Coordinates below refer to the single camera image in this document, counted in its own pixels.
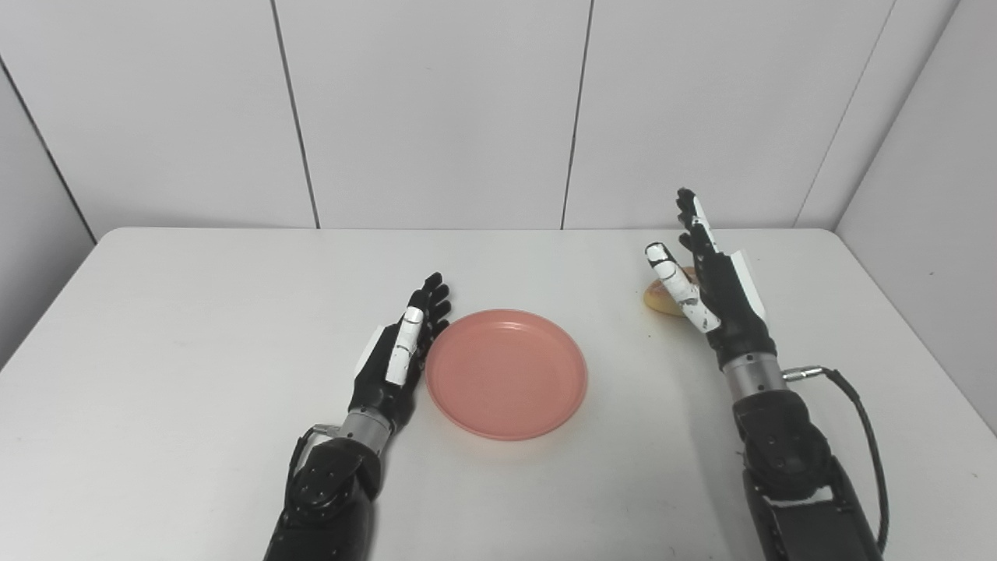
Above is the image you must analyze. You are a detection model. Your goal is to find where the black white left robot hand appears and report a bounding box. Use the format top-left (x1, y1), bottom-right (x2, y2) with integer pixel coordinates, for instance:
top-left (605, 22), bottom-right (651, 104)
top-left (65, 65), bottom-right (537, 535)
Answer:
top-left (347, 272), bottom-right (453, 434)

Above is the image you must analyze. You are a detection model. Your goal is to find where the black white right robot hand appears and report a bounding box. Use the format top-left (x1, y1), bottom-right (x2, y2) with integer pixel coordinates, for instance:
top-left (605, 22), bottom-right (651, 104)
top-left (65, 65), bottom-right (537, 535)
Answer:
top-left (645, 187), bottom-right (777, 371)

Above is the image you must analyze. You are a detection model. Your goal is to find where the golden bread roll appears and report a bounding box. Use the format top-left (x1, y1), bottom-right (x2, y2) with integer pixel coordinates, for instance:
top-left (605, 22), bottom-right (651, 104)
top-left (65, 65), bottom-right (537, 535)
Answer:
top-left (642, 266), bottom-right (699, 317)

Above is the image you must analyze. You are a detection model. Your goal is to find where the pink round plate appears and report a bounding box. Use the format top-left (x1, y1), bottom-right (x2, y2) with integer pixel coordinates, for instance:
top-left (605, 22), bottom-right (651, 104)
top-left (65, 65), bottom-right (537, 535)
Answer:
top-left (425, 309), bottom-right (588, 442)

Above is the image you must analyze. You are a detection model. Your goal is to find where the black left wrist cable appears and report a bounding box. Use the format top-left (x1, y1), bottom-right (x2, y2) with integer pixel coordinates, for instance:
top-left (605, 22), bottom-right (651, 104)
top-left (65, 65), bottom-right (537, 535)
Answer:
top-left (287, 425), bottom-right (343, 499)

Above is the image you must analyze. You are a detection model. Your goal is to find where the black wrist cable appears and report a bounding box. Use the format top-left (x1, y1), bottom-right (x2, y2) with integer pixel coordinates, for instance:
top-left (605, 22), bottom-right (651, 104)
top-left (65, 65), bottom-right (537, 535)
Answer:
top-left (782, 366), bottom-right (891, 556)
top-left (287, 425), bottom-right (343, 499)

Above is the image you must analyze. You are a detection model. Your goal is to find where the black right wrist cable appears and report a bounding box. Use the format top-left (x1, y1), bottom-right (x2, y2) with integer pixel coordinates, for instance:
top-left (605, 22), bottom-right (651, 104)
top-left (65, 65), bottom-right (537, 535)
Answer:
top-left (782, 366), bottom-right (891, 556)

